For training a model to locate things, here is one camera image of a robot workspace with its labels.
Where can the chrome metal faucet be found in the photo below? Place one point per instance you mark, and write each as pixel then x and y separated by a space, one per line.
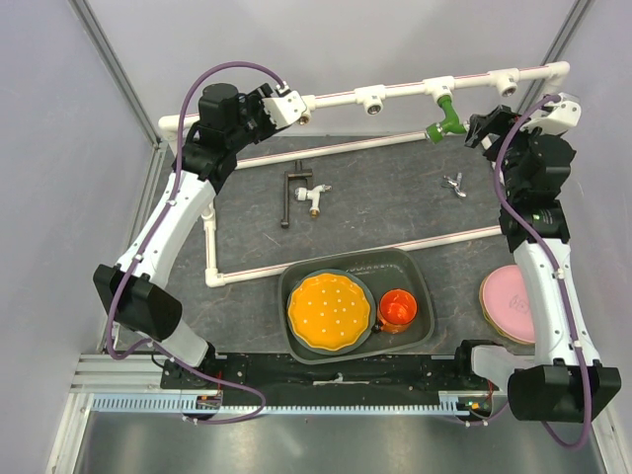
pixel 455 183

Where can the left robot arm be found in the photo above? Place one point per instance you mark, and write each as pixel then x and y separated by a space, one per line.
pixel 133 290

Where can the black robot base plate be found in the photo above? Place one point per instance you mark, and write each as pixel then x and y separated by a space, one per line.
pixel 429 372

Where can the light blue cable duct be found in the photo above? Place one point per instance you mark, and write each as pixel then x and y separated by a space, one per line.
pixel 194 405

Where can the orange mug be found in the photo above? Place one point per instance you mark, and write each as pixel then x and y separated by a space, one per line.
pixel 396 311

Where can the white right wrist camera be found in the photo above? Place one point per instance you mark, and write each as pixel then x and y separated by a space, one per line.
pixel 556 118

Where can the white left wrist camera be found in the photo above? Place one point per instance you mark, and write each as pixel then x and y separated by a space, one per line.
pixel 286 108

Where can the dark bronze faucet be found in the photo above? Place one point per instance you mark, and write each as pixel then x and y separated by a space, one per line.
pixel 298 173

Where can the dark grey plastic tray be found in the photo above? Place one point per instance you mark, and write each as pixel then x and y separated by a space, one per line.
pixel 377 272

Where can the grey plate under yellow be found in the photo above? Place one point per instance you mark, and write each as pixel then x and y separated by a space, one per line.
pixel 368 321

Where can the green plastic water faucet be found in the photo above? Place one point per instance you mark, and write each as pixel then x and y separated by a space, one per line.
pixel 451 123

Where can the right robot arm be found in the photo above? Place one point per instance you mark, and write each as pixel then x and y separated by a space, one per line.
pixel 566 382

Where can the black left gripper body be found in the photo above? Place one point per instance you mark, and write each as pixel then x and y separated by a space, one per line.
pixel 257 124

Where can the green plate under pink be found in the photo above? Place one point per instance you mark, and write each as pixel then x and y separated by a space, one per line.
pixel 501 323

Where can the white plastic faucet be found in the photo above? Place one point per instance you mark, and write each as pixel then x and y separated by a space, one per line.
pixel 313 195

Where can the aluminium frame post left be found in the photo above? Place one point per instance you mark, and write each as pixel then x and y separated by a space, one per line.
pixel 99 39

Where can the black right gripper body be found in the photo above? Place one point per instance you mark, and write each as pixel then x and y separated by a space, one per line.
pixel 516 145

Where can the yellow dotted plate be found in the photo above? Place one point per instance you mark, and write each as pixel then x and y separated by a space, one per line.
pixel 330 312

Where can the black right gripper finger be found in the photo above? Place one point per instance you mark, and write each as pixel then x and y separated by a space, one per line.
pixel 480 126
pixel 502 117

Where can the white PVC pipe frame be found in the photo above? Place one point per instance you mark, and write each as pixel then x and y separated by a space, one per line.
pixel 386 191

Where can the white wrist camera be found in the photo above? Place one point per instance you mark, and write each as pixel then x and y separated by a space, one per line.
pixel 556 118
pixel 286 108

